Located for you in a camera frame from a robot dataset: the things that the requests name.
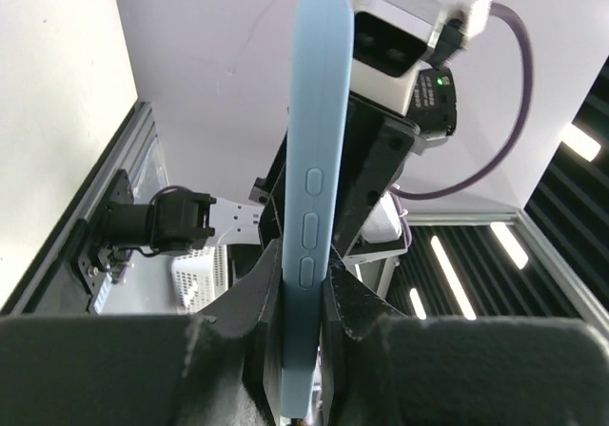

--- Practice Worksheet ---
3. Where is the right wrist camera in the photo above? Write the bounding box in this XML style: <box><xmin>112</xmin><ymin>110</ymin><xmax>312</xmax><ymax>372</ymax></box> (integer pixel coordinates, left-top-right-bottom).
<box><xmin>350</xmin><ymin>0</ymin><xmax>441</xmax><ymax>115</ymax></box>

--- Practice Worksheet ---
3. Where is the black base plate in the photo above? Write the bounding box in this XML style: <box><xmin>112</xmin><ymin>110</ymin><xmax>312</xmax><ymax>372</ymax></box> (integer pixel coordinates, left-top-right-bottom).
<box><xmin>69</xmin><ymin>169</ymin><xmax>133</xmax><ymax>299</ymax></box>

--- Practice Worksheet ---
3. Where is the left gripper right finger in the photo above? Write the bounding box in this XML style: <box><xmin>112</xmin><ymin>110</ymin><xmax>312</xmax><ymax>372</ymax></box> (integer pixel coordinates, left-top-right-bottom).
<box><xmin>322</xmin><ymin>263</ymin><xmax>608</xmax><ymax>425</ymax></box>

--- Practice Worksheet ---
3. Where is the left white cable duct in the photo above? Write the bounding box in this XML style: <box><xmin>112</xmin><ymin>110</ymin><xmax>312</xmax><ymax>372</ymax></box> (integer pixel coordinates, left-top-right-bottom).
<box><xmin>171</xmin><ymin>245</ymin><xmax>229</xmax><ymax>314</ymax></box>

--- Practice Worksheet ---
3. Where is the phone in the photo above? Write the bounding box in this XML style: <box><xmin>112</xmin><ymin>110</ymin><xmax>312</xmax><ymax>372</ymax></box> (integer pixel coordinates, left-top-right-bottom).
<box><xmin>281</xmin><ymin>0</ymin><xmax>354</xmax><ymax>418</ymax></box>

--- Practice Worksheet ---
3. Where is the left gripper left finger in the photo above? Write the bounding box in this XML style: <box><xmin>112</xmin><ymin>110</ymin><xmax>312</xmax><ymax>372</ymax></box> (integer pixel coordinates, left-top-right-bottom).
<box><xmin>1</xmin><ymin>240</ymin><xmax>282</xmax><ymax>425</ymax></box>

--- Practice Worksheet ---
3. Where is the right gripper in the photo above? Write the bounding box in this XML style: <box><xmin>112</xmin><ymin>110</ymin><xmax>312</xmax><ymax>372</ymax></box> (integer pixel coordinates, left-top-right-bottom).
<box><xmin>246</xmin><ymin>90</ymin><xmax>420</xmax><ymax>265</ymax></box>

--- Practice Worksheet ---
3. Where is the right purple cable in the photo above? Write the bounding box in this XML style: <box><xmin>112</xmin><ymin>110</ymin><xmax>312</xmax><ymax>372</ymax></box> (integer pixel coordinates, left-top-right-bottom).
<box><xmin>389</xmin><ymin>0</ymin><xmax>537</xmax><ymax>203</ymax></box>

